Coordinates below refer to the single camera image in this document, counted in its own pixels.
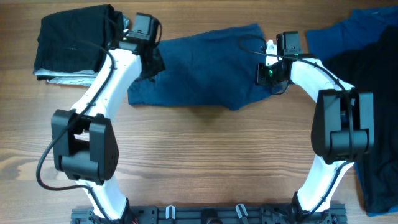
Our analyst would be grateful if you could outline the blue t-shirt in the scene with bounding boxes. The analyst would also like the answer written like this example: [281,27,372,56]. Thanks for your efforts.
[306,5,398,217]

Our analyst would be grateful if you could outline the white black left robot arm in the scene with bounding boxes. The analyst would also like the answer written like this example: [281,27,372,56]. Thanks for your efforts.
[44,13,165,223]

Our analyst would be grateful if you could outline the black t-shirt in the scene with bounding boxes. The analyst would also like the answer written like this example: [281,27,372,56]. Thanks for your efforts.
[324,26,397,216]

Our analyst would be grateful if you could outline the grey folded garment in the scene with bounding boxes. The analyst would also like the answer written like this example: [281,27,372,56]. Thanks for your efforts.
[33,14,131,88]

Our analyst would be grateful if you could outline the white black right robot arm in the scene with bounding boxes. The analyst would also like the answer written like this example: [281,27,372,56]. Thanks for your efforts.
[255,31,374,220]

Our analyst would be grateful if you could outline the blue denim shorts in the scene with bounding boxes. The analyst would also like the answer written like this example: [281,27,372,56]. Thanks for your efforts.
[127,24,283,110]

